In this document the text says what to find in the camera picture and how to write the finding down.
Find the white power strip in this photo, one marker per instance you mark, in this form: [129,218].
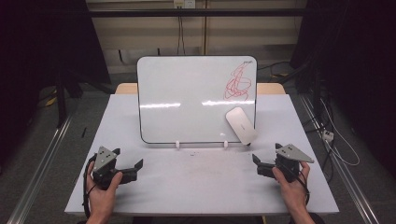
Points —
[328,135]

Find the white whiteboard foot clip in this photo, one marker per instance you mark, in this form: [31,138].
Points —
[177,144]
[225,144]

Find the white whiteboard eraser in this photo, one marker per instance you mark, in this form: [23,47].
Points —
[241,124]

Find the aluminium floor rail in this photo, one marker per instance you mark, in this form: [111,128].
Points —
[40,168]
[339,161]

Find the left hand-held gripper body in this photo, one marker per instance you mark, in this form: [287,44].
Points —
[104,158]

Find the person's left hand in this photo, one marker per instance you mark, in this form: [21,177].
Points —
[101,199]

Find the person's right hand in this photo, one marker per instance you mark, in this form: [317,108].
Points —
[292,193]

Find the black metal stand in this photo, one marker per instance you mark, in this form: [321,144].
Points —
[61,102]

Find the white wall socket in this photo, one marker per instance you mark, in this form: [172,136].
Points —
[184,3]

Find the small black floor item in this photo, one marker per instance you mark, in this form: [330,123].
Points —
[83,132]

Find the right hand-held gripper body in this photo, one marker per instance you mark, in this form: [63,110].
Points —
[288,158]

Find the black horizontal bar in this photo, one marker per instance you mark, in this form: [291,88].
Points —
[196,12]

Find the white whiteboard with black rim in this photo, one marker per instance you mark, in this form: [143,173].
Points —
[186,93]

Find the black curtain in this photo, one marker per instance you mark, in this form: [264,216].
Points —
[355,62]
[37,46]

